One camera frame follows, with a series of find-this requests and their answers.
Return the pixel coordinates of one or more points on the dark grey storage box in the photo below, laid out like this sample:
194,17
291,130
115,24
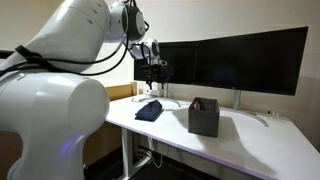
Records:
205,121

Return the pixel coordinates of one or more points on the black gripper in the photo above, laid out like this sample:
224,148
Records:
154,73

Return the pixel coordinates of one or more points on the brown wooden panel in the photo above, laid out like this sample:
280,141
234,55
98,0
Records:
113,132

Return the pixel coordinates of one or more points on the silver curved monitor stand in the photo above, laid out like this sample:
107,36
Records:
236,108

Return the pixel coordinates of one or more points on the pink patterned cloth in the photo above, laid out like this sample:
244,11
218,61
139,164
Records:
196,106

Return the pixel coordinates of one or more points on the navy blue cloth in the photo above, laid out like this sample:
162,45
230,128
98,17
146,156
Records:
149,112

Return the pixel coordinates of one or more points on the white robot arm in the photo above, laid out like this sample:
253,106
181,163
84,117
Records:
48,97

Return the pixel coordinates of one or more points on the white desk leg frame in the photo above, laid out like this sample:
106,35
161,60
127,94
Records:
130,167

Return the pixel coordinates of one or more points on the white power adapter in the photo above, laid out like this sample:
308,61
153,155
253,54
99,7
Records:
153,92

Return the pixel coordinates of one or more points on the large black left monitor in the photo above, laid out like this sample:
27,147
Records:
266,62

